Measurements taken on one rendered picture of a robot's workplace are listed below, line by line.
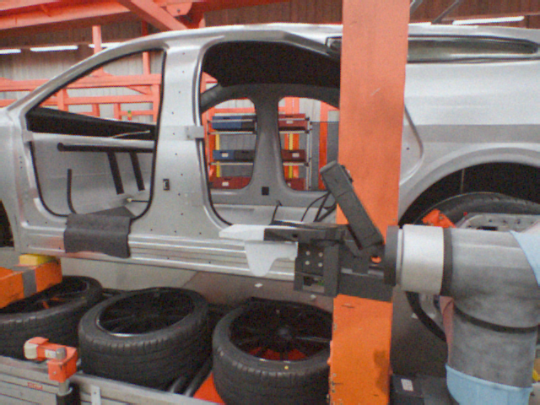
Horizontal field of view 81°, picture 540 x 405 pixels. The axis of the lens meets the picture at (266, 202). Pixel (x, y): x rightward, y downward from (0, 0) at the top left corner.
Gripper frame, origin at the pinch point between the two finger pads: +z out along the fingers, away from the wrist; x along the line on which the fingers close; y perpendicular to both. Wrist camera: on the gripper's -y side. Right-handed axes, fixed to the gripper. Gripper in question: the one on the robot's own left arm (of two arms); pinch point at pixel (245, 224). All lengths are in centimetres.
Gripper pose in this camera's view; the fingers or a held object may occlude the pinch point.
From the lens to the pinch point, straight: 45.4
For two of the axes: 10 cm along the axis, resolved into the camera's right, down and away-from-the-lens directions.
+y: -0.5, 10.0, 0.2
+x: 4.0, 0.1, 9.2
